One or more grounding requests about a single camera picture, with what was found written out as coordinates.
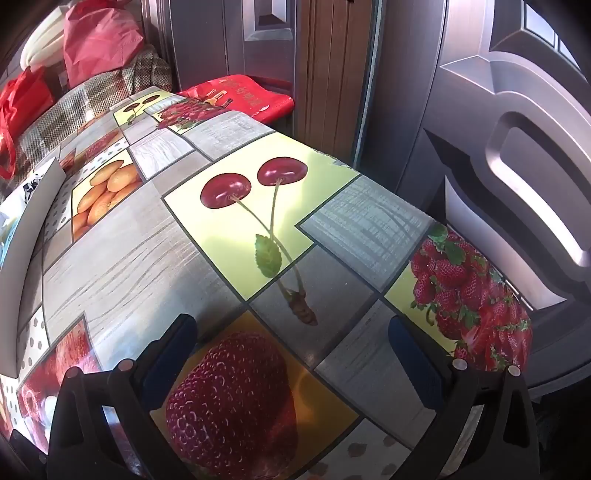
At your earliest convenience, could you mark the pink fabric bag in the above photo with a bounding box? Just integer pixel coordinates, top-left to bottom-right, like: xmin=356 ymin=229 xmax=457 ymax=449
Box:
xmin=63 ymin=0 xmax=147 ymax=88

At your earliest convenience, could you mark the grey panelled metal door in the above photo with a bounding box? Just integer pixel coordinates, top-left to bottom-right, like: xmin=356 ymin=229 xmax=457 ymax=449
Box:
xmin=143 ymin=0 xmax=297 ymax=95

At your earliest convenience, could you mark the brown wooden door frame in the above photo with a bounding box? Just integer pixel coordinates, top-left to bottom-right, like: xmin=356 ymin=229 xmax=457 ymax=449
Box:
xmin=291 ymin=0 xmax=385 ymax=164

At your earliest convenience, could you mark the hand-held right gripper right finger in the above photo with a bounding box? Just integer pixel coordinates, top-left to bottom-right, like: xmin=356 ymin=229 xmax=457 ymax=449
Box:
xmin=388 ymin=316 xmax=542 ymax=480

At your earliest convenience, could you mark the white cardboard box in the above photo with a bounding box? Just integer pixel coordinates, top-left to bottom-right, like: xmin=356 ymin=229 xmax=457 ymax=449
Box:
xmin=0 ymin=157 xmax=68 ymax=274

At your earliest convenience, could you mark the plaid cloth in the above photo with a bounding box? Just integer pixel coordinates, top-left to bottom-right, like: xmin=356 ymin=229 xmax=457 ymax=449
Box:
xmin=0 ymin=48 xmax=174 ymax=195

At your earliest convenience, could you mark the red printed tote bag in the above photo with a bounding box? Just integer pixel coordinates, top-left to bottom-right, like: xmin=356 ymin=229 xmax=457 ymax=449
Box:
xmin=178 ymin=74 xmax=295 ymax=124

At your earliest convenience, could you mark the fruit print tablecloth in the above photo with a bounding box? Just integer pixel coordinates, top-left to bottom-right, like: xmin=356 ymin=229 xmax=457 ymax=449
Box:
xmin=0 ymin=90 xmax=534 ymax=480

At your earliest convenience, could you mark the red shopping bag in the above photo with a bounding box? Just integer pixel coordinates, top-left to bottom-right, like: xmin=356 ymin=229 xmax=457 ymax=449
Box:
xmin=0 ymin=67 xmax=57 ymax=181

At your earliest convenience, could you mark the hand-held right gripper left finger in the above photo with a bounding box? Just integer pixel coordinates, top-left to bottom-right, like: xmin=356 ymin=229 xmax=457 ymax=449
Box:
xmin=48 ymin=314 xmax=199 ymax=480

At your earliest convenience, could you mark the white foam cushion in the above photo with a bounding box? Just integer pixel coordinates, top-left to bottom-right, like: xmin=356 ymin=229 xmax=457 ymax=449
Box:
xmin=19 ymin=0 xmax=71 ymax=73

